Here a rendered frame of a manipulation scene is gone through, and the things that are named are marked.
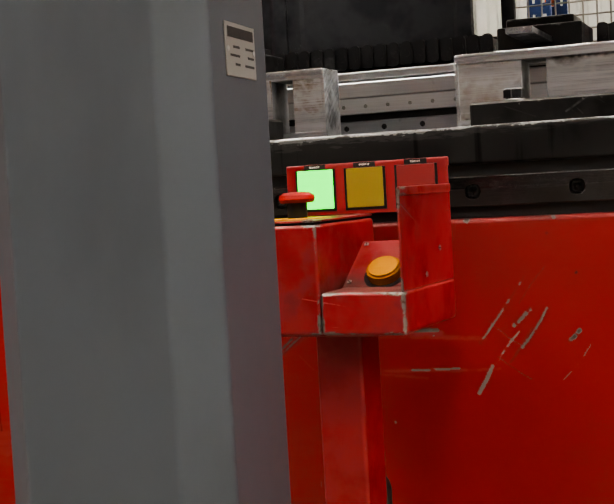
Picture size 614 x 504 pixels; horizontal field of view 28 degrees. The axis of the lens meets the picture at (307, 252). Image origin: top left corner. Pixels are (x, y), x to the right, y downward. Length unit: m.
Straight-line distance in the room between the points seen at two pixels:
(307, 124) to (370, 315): 0.46
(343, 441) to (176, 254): 0.61
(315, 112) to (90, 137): 0.88
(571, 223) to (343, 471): 0.38
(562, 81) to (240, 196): 0.81
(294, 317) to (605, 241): 0.38
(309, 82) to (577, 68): 0.35
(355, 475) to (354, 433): 0.05
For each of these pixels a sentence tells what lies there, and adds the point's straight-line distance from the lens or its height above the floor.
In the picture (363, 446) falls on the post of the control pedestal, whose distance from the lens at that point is 1.36.
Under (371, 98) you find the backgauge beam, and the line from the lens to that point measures 1.92.
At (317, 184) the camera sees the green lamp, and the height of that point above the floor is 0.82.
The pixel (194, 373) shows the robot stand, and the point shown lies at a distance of 0.80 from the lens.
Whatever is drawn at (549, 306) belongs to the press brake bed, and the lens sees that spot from 1.47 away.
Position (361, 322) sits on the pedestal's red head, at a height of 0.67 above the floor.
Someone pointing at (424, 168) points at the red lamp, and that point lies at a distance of 1.40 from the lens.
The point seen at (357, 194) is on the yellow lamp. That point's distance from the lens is 1.44.
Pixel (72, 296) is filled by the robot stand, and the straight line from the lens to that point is 0.82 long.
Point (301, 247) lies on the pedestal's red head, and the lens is 1.30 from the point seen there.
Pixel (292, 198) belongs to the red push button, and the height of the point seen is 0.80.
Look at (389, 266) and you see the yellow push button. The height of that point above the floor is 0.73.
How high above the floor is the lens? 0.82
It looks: 3 degrees down
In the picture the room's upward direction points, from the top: 3 degrees counter-clockwise
